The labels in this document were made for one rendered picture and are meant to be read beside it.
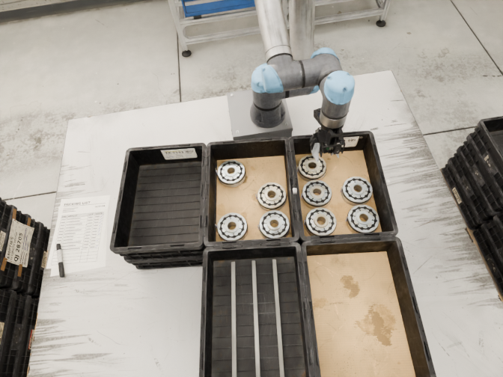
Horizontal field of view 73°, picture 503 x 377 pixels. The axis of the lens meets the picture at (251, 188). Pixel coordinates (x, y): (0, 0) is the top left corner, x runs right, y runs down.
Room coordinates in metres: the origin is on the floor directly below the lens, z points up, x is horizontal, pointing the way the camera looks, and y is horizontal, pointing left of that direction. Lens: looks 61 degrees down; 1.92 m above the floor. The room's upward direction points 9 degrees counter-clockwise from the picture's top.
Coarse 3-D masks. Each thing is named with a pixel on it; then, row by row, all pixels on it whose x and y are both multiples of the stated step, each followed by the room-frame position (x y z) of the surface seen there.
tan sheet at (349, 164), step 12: (300, 156) 0.70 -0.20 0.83; (324, 156) 0.68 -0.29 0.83; (336, 156) 0.68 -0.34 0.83; (348, 156) 0.67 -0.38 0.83; (360, 156) 0.66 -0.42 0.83; (312, 168) 0.64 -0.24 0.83; (336, 168) 0.62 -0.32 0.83; (348, 168) 0.62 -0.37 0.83; (360, 168) 0.61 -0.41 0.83; (300, 180) 0.60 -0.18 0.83; (324, 180) 0.58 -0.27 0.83; (336, 180) 0.57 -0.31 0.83; (300, 192) 0.55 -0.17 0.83; (336, 192) 0.53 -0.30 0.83; (336, 204) 0.48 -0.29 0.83; (348, 204) 0.47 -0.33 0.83; (372, 204) 0.46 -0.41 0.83; (336, 216) 0.44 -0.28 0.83; (336, 228) 0.39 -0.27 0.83; (348, 228) 0.39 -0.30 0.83
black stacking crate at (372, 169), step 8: (344, 136) 0.70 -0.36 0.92; (352, 136) 0.70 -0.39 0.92; (360, 136) 0.69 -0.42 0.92; (368, 136) 0.69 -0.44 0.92; (296, 144) 0.71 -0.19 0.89; (304, 144) 0.71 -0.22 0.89; (360, 144) 0.69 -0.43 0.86; (368, 144) 0.66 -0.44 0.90; (296, 152) 0.71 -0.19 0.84; (304, 152) 0.71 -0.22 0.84; (368, 152) 0.64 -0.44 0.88; (368, 160) 0.62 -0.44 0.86; (368, 168) 0.60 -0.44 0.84; (376, 168) 0.55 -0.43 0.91; (376, 176) 0.53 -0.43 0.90; (376, 184) 0.51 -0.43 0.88; (376, 192) 0.49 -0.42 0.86; (376, 200) 0.47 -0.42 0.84; (384, 200) 0.43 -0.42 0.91; (384, 208) 0.41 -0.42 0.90; (384, 216) 0.39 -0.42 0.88; (384, 224) 0.37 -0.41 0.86
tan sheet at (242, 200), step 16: (224, 160) 0.74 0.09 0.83; (240, 160) 0.72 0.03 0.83; (256, 160) 0.71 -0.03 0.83; (272, 160) 0.70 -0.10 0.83; (256, 176) 0.64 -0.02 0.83; (272, 176) 0.63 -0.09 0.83; (224, 192) 0.59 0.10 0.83; (240, 192) 0.58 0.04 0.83; (256, 192) 0.57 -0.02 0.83; (224, 208) 0.53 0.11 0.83; (240, 208) 0.52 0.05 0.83; (256, 208) 0.51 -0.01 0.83; (288, 208) 0.49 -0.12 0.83; (256, 224) 0.45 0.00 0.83; (272, 224) 0.44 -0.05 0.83
